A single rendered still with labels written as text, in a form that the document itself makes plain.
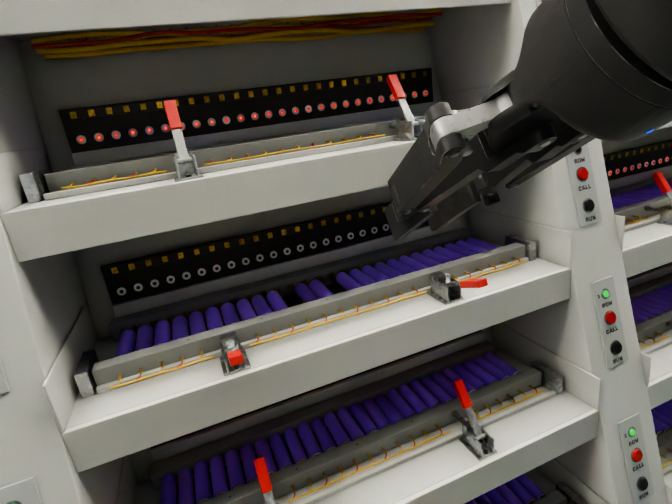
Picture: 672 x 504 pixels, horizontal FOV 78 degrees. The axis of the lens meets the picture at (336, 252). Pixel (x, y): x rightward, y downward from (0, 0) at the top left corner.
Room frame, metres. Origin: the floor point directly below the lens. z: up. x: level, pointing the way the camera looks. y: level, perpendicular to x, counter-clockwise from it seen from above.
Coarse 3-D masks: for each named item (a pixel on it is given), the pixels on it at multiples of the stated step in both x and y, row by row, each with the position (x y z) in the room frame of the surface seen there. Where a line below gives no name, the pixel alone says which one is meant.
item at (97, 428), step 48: (384, 240) 0.66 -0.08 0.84; (528, 240) 0.59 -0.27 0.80; (192, 288) 0.57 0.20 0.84; (480, 288) 0.53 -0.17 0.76; (528, 288) 0.53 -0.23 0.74; (288, 336) 0.48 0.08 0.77; (336, 336) 0.46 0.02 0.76; (384, 336) 0.47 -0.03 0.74; (432, 336) 0.49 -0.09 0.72; (48, 384) 0.36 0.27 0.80; (144, 384) 0.42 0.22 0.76; (192, 384) 0.41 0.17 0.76; (240, 384) 0.42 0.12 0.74; (288, 384) 0.44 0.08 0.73; (96, 432) 0.37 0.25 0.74; (144, 432) 0.39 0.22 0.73
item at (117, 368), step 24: (456, 264) 0.56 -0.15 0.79; (480, 264) 0.57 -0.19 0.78; (360, 288) 0.52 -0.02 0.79; (384, 288) 0.52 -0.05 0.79; (408, 288) 0.53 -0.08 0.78; (288, 312) 0.48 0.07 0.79; (312, 312) 0.49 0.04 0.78; (336, 312) 0.50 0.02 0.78; (360, 312) 0.49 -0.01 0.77; (192, 336) 0.46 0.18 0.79; (216, 336) 0.46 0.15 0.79; (240, 336) 0.47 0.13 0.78; (120, 360) 0.43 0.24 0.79; (144, 360) 0.43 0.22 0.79; (168, 360) 0.44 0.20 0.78; (96, 384) 0.42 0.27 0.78; (120, 384) 0.41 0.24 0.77
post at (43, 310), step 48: (0, 48) 0.48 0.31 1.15; (0, 96) 0.44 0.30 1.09; (0, 144) 0.41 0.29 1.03; (0, 240) 0.36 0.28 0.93; (0, 288) 0.36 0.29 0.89; (48, 288) 0.43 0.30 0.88; (0, 336) 0.36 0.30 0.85; (48, 336) 0.40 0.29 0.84; (96, 336) 0.55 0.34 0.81; (0, 432) 0.35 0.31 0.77; (48, 432) 0.36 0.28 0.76; (0, 480) 0.35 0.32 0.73; (48, 480) 0.36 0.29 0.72; (96, 480) 0.42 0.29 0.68
